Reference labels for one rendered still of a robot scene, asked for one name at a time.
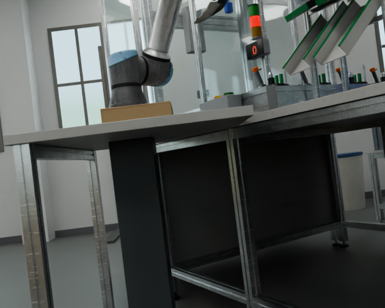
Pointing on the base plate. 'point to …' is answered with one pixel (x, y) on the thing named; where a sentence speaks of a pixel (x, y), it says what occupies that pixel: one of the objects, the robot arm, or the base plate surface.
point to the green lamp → (253, 10)
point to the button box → (234, 101)
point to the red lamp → (255, 21)
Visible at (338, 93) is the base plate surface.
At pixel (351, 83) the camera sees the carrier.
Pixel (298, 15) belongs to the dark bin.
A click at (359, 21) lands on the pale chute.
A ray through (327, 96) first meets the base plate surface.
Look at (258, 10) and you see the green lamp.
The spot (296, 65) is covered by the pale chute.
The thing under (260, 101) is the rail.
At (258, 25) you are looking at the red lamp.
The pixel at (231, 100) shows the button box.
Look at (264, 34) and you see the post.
